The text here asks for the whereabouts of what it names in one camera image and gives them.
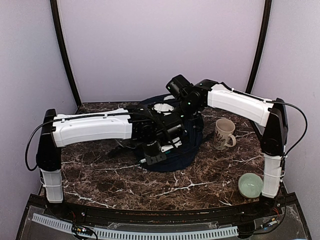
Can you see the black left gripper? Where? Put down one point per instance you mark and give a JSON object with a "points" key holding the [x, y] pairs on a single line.
{"points": [[152, 159]]}

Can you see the teal capped white marker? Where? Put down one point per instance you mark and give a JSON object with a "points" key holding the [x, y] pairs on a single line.
{"points": [[154, 155]]}

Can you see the navy blue student backpack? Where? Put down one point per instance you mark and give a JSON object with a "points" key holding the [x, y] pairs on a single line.
{"points": [[175, 159]]}

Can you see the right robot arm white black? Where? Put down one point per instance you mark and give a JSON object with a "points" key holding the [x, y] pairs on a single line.
{"points": [[271, 115]]}

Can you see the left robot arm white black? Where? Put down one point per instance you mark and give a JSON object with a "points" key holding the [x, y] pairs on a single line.
{"points": [[155, 131]]}

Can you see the cream floral ceramic mug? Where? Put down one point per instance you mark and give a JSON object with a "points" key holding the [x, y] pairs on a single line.
{"points": [[223, 135]]}

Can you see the pale green ceramic bowl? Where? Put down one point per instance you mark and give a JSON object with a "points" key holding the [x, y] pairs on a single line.
{"points": [[250, 185]]}

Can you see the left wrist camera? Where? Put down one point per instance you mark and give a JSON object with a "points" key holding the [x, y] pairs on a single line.
{"points": [[177, 142]]}

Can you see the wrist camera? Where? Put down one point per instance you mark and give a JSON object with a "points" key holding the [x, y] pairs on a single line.
{"points": [[177, 142], [163, 108]]}

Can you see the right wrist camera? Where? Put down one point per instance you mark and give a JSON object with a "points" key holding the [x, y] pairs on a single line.
{"points": [[163, 108]]}

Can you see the white slotted cable duct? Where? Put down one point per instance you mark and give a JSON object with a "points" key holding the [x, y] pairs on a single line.
{"points": [[121, 231]]}

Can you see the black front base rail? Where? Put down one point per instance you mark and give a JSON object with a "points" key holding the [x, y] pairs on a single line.
{"points": [[278, 219]]}

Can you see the left black frame post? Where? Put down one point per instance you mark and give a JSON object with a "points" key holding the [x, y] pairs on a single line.
{"points": [[63, 51]]}

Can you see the black frame post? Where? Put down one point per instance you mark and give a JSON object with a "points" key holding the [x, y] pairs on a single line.
{"points": [[260, 46], [63, 51]]}

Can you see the right black frame post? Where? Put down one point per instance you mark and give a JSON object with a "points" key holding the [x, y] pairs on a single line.
{"points": [[260, 46]]}

